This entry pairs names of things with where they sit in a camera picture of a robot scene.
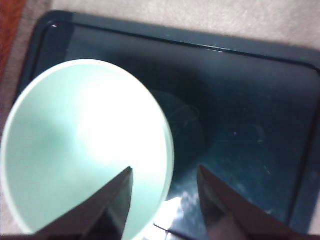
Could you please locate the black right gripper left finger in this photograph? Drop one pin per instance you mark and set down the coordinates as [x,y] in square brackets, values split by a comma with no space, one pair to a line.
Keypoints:
[100,215]

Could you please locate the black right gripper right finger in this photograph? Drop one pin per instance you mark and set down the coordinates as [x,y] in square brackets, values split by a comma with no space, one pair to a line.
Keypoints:
[230,215]

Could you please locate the teal ribbed bowl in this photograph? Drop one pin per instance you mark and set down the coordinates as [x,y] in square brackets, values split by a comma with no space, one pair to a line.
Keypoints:
[62,150]

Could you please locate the dark rectangular tray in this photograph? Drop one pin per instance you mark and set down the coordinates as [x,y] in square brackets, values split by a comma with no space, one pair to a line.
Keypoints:
[250,112]

